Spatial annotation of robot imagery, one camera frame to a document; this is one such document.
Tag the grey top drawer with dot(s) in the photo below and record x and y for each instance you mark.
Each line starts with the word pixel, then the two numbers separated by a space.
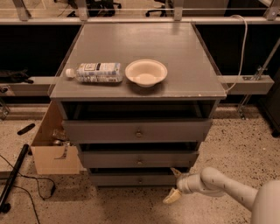
pixel 112 132

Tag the black bag on rail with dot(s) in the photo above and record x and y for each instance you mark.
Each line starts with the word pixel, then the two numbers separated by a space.
pixel 11 76

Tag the metal clamp stand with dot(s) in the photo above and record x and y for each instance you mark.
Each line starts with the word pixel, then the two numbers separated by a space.
pixel 256 77

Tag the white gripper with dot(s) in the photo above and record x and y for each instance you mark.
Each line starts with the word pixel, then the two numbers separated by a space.
pixel 184 184

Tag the clear plastic water bottle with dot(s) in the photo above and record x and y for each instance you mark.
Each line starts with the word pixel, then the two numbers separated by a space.
pixel 100 72

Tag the black office chair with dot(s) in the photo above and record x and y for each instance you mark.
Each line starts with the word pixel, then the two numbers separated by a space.
pixel 164 9

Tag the grey drawer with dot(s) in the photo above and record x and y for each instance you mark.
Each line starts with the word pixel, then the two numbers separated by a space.
pixel 129 159
pixel 134 180
pixel 112 132

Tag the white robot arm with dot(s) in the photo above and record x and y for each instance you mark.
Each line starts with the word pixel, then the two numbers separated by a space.
pixel 264 204

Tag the white paper bowl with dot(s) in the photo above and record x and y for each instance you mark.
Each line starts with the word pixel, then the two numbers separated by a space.
pixel 146 72

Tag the grey bottom drawer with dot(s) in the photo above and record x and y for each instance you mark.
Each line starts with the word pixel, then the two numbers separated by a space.
pixel 134 180

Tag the black pole on floor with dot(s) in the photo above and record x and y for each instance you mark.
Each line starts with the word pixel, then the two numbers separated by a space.
pixel 4 206

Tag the small black remote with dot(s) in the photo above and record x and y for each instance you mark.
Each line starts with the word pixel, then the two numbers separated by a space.
pixel 26 129

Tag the grey drawer cabinet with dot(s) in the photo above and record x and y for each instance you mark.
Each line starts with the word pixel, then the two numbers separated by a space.
pixel 190 91

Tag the cardboard box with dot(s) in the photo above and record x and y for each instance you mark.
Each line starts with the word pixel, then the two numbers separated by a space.
pixel 51 156

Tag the grey middle drawer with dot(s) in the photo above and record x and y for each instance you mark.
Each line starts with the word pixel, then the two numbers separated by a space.
pixel 129 159

